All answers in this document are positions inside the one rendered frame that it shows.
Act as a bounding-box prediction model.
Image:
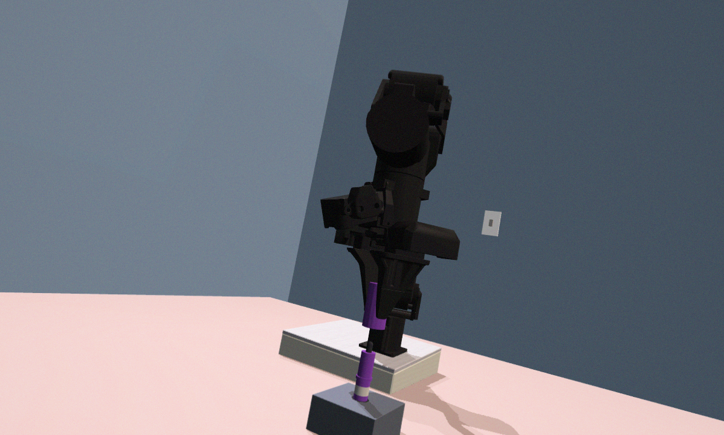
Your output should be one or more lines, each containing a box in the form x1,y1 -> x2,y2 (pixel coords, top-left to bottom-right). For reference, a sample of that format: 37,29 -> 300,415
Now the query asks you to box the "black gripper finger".
369,250 -> 430,320
347,247 -> 378,309

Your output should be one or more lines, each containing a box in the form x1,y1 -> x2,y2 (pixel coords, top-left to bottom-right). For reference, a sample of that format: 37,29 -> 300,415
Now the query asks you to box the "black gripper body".
334,172 -> 460,260

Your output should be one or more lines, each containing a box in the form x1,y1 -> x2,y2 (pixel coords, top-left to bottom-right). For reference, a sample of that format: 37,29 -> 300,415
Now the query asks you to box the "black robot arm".
320,69 -> 452,358

